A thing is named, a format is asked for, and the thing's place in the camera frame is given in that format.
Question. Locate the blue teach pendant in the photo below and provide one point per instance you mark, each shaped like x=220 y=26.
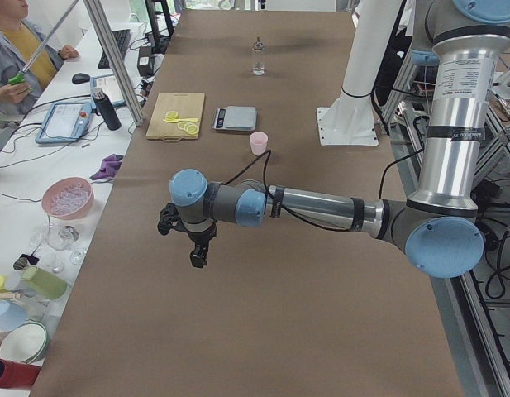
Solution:
x=65 y=122
x=109 y=85

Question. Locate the aluminium frame post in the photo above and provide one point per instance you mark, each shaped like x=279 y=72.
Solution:
x=110 y=48

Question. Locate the wooden cutting board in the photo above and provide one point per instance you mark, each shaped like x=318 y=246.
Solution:
x=186 y=104

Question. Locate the red cup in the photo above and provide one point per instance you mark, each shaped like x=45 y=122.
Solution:
x=17 y=375

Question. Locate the pink plastic cup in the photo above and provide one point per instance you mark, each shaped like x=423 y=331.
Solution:
x=258 y=143

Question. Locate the pink bowl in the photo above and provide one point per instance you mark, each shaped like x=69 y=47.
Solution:
x=68 y=199

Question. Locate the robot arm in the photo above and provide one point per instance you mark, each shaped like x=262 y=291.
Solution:
x=435 y=226

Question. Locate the silver kitchen scale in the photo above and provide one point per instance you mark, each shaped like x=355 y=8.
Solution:
x=235 y=118

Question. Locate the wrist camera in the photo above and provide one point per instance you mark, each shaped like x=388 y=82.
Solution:
x=169 y=220

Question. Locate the glass sauce bottle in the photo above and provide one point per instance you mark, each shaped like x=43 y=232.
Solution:
x=258 y=57

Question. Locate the white green bowl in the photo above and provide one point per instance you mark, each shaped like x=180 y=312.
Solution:
x=27 y=343

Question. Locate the yellow plastic knife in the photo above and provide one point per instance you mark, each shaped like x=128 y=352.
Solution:
x=177 y=120

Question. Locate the green cup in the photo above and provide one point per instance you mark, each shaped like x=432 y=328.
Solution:
x=44 y=283

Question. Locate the seated person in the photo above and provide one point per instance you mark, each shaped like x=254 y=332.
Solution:
x=19 y=40

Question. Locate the black computer mouse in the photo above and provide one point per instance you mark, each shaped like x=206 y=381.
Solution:
x=80 y=78

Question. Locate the purple cloth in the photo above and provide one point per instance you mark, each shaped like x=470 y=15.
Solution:
x=108 y=168

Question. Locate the light blue cup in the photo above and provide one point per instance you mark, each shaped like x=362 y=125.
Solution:
x=11 y=315

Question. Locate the black thermos bottle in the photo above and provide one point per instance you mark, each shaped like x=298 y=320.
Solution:
x=105 y=109

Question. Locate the wine glass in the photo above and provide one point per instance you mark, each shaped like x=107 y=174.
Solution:
x=66 y=238

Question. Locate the white camera mast base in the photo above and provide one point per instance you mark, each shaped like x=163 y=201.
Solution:
x=349 y=121

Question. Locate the black power adapter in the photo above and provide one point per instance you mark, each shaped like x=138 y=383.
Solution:
x=146 y=61

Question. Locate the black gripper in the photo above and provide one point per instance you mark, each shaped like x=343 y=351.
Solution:
x=199 y=238

